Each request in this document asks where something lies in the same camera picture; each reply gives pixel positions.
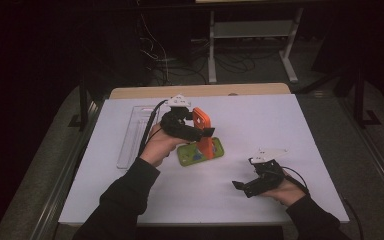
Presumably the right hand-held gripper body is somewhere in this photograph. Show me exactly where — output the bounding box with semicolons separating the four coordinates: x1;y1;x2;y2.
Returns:
243;148;288;198

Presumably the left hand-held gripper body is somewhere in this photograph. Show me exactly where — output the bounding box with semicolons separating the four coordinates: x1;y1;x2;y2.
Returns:
159;94;204;143

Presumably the orange phone case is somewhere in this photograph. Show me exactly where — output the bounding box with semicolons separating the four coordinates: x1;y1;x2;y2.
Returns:
192;107;215;160

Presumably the green clown print phone case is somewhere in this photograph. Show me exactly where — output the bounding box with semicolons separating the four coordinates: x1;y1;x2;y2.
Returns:
176;137;225;167

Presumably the clear plastic rack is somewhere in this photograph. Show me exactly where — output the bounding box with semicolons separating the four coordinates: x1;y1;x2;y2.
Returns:
116;105;161;170

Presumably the person's right hand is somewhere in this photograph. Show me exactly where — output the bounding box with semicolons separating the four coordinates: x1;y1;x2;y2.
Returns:
263;171;306;208

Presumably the person's left hand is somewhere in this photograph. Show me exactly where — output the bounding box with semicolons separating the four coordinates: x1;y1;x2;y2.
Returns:
139;123;188;168

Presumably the black metal stand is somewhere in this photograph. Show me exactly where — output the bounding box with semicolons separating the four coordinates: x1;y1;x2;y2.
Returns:
68;74;94;133
353;66;383;129

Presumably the white metal stand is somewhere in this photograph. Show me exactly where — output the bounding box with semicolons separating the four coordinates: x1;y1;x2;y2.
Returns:
208;8;304;84

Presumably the left hand-held gripper black cable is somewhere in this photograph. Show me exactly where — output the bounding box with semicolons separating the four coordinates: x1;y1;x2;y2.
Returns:
137;99;168;158

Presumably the hand-held gripper black cable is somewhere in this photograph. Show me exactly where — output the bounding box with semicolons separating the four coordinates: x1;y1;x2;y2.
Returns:
281;165;364;240
137;99;168;158

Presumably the right hand-held gripper black cable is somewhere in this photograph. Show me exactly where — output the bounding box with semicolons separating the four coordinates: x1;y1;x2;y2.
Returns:
281;165;364;240

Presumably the bundle of floor cables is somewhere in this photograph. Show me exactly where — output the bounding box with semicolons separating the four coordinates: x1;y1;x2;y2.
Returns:
138;13;281;86

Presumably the metal floor rail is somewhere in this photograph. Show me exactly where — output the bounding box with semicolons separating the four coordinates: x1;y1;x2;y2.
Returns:
339;98;384;209
29;99;106;240

